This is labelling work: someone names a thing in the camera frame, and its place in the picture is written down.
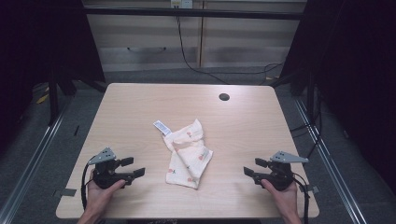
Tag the yellow floor marker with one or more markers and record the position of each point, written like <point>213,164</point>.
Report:
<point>42,98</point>

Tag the white wall outlet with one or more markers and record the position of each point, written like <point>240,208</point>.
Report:
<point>181,3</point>

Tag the cream cloth with white tag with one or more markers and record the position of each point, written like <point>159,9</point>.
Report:
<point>190,155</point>

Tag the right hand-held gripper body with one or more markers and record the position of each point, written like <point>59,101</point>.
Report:
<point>281,177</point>

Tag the person's left hand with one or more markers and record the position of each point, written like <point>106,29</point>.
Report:
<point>98,199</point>

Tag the metal floor rail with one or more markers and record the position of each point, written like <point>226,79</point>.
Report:
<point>31,165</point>
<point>330,165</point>

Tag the person's dark shirt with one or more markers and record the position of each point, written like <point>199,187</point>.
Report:
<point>193,221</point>

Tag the grey tape piece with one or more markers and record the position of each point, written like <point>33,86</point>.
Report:
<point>68,192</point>
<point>313,188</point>

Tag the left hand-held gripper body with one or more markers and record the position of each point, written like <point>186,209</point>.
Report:
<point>104,174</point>

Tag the person's right hand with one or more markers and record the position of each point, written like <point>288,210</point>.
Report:
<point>288,200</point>

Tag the dark curtain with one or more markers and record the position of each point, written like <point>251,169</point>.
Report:
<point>46,40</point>
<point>355,77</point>

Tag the black horizontal bar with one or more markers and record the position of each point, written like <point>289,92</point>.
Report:
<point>193,13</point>

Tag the black stand post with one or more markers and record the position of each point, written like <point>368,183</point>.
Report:
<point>310,99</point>
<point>53,102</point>

